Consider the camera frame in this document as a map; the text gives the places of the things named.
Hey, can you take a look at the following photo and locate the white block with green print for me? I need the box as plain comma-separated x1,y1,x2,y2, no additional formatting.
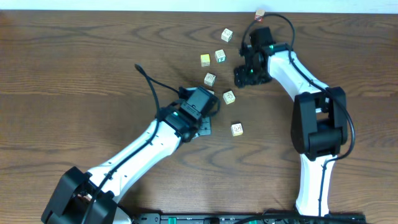
221,28,233,42

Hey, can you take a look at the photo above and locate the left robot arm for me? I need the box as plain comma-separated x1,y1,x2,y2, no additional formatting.
41,86,220,223

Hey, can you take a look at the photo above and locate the yellow wooden block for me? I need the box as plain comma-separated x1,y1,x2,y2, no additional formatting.
200,54,210,67

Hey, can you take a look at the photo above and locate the white block yellow print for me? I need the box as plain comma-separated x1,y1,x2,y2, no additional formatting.
223,90,236,105

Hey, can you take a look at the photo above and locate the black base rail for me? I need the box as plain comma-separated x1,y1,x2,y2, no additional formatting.
132,211,367,224

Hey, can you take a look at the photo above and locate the white block with cross print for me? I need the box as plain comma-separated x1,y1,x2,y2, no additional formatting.
204,73,216,86

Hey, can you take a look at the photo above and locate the red block at table edge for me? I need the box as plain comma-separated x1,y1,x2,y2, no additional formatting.
254,9,266,22

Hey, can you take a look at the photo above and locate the white block teal side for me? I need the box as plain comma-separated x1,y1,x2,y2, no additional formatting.
215,49,226,63

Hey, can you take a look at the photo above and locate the white block orange print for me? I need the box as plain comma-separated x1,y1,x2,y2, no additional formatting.
231,123,244,136

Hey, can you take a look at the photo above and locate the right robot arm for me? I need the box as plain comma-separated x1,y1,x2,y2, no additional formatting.
234,27,348,217

